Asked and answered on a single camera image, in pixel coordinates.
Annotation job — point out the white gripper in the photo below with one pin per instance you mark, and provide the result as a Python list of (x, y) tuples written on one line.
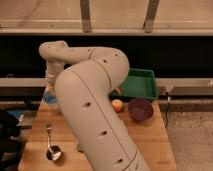
[(53, 69)]

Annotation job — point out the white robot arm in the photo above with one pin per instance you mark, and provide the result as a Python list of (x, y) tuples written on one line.
[(82, 78)]

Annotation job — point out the white cup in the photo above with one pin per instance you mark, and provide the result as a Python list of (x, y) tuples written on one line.
[(55, 107)]

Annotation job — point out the orange carrot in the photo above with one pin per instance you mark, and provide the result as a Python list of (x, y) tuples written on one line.
[(118, 90)]

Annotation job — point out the yellow-red apple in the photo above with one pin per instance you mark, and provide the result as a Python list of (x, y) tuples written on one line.
[(117, 105)]

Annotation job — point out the wooden table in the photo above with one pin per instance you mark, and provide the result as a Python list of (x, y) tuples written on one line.
[(150, 136)]

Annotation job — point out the metal measuring spoon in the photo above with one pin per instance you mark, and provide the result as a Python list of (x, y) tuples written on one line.
[(53, 151)]

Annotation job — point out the green plastic tray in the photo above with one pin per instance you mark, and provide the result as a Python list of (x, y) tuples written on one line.
[(140, 83)]

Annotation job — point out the black object at left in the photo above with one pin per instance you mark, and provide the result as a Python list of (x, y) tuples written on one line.
[(9, 148)]

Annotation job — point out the purple bowl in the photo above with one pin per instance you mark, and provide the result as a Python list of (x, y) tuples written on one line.
[(140, 109)]

